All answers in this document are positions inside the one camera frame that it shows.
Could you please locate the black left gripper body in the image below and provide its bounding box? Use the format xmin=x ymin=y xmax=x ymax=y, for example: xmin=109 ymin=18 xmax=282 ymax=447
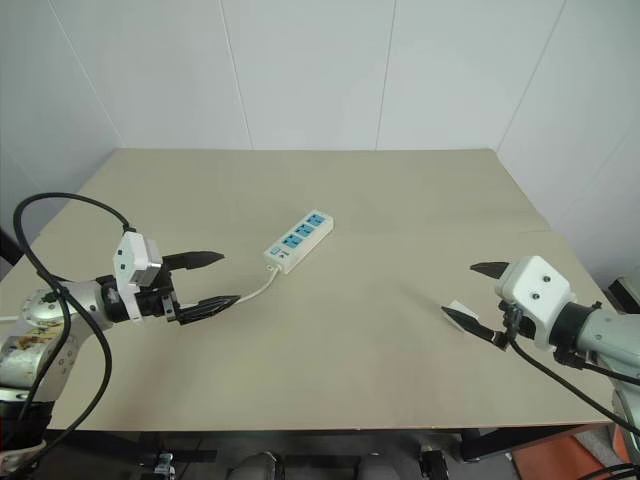
xmin=132 ymin=269 xmax=182 ymax=327

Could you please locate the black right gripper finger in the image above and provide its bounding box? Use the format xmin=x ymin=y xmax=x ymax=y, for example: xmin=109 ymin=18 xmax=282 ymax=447
xmin=469 ymin=260 xmax=512 ymax=281
xmin=441 ymin=305 xmax=503 ymax=347

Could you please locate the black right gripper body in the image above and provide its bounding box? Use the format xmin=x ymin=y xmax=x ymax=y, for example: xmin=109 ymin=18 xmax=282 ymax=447
xmin=491 ymin=298 xmax=540 ymax=353

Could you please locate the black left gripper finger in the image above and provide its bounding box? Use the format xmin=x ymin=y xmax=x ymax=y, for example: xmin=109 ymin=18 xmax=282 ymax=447
xmin=177 ymin=295 xmax=243 ymax=327
xmin=161 ymin=250 xmax=227 ymax=274

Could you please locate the white plug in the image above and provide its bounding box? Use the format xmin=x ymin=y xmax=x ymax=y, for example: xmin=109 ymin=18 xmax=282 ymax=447
xmin=446 ymin=299 xmax=480 ymax=332

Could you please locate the white power strip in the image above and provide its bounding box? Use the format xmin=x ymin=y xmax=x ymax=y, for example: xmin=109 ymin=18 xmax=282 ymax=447
xmin=262 ymin=208 xmax=336 ymax=276

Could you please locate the orange box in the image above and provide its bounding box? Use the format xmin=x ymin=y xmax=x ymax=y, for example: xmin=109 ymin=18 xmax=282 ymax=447
xmin=512 ymin=417 xmax=640 ymax=480

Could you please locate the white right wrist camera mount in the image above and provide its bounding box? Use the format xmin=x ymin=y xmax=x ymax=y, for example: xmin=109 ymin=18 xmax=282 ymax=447
xmin=493 ymin=255 xmax=577 ymax=352

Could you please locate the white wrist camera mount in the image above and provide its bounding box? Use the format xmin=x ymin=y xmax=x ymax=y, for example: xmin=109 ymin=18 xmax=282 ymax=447
xmin=493 ymin=255 xmax=577 ymax=352
xmin=111 ymin=231 xmax=164 ymax=326

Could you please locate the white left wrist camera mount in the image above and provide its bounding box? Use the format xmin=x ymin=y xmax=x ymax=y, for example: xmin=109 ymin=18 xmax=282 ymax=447
xmin=111 ymin=231 xmax=164 ymax=326

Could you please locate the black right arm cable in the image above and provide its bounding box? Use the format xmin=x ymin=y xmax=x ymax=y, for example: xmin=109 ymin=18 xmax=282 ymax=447
xmin=504 ymin=307 xmax=640 ymax=439

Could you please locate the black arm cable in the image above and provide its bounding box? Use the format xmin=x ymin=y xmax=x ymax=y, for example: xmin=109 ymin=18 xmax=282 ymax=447
xmin=11 ymin=191 xmax=137 ymax=464
xmin=504 ymin=307 xmax=640 ymax=439

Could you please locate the black table frame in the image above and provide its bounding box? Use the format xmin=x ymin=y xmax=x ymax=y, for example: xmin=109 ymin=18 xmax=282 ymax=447
xmin=47 ymin=423 xmax=617 ymax=464

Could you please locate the black object at wall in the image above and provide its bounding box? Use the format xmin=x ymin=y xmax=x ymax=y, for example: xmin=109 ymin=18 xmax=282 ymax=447
xmin=606 ymin=276 xmax=640 ymax=315

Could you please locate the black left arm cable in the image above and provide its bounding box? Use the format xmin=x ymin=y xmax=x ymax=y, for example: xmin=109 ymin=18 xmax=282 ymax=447
xmin=11 ymin=191 xmax=137 ymax=464

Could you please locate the dark panel at wall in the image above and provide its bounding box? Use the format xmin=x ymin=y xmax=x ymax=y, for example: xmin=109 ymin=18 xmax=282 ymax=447
xmin=0 ymin=225 xmax=25 ymax=270

